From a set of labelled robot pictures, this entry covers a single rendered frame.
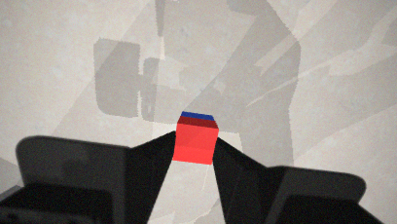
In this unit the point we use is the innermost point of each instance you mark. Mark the blue block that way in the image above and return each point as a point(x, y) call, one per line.
point(198, 116)

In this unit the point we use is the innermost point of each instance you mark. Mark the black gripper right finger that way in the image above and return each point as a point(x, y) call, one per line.
point(251, 193)

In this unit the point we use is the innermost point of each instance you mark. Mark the red block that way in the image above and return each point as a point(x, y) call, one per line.
point(195, 140)

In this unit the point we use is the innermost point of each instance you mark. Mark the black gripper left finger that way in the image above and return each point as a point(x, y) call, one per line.
point(134, 176)

